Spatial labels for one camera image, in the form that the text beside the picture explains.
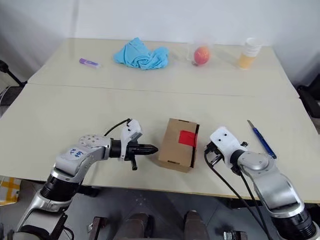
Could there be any dark rounded brown shape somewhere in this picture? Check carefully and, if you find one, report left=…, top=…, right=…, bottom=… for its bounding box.
left=123, top=212, right=151, bottom=240
left=183, top=209, right=210, bottom=240

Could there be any silver metal bracket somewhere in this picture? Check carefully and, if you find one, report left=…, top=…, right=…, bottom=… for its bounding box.
left=223, top=230, right=249, bottom=240

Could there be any blue utility knife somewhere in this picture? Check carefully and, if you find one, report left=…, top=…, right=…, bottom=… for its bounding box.
left=246, top=119, right=278, bottom=159

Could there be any purple glue stick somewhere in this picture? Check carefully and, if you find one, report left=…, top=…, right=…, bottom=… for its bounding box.
left=78, top=57, right=103, bottom=70

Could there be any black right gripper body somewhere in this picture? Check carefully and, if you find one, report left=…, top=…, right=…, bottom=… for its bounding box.
left=204, top=140, right=223, bottom=167

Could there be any clear plastic cup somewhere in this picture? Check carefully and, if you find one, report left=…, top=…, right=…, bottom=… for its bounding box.
left=185, top=36, right=216, bottom=68

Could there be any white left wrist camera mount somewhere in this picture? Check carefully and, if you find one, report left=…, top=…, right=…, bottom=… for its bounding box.
left=119, top=119, right=144, bottom=163

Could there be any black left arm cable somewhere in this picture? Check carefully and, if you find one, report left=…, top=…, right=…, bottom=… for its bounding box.
left=103, top=118, right=133, bottom=137

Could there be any black office chair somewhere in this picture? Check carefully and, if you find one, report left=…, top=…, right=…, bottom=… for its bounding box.
left=0, top=59, right=29, bottom=89

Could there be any yellow and white bag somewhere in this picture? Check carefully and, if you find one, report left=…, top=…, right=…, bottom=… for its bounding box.
left=0, top=175, right=21, bottom=206

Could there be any stack of paper cups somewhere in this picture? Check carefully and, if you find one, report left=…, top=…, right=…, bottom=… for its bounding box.
left=237, top=37, right=264, bottom=71

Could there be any cardboard box with red tape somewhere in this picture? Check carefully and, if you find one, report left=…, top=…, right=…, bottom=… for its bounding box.
left=157, top=117, right=201, bottom=174

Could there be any black table frame bracket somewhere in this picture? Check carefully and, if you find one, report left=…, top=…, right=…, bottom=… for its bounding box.
left=228, top=196, right=264, bottom=210
left=79, top=185, right=99, bottom=199

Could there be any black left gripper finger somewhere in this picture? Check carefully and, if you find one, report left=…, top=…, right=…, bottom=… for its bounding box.
left=137, top=149, right=159, bottom=157
left=137, top=143, right=159, bottom=151

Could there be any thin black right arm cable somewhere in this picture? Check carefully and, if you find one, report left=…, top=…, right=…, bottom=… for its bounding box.
left=239, top=171, right=262, bottom=208

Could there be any brown wooden block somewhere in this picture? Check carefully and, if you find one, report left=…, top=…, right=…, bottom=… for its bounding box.
left=90, top=216, right=109, bottom=240

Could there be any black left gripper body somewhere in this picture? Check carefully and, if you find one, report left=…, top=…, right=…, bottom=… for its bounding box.
left=124, top=143, right=139, bottom=172

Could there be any red apple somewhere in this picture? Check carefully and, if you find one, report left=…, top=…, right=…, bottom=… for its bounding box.
left=193, top=45, right=211, bottom=66

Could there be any light blue crumpled cloth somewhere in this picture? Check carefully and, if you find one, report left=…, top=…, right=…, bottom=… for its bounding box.
left=112, top=37, right=171, bottom=71

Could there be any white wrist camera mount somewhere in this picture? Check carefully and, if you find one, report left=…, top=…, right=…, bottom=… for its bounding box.
left=209, top=126, right=248, bottom=168
left=119, top=119, right=144, bottom=163

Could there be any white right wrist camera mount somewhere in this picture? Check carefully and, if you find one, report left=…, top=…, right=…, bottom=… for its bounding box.
left=209, top=126, right=248, bottom=168

